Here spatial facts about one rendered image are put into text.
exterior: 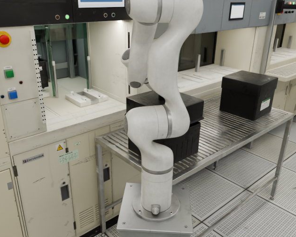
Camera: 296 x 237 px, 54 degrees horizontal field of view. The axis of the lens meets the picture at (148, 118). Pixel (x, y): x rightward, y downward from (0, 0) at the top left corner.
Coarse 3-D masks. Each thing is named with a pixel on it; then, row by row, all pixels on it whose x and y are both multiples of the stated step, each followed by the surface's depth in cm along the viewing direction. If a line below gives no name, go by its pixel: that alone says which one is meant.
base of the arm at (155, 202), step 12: (144, 180) 109; (156, 180) 106; (168, 180) 108; (144, 192) 111; (156, 192) 108; (168, 192) 111; (132, 204) 116; (144, 204) 113; (156, 204) 110; (168, 204) 113; (144, 216) 110; (156, 216) 110; (168, 216) 110
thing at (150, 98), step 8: (128, 96) 149; (136, 96) 149; (144, 96) 149; (152, 96) 149; (160, 96) 144; (184, 96) 151; (192, 96) 151; (128, 104) 148; (136, 104) 142; (144, 104) 139; (152, 104) 139; (160, 104) 139; (192, 104) 140; (200, 104) 144; (192, 112) 142; (200, 112) 146; (192, 120) 144
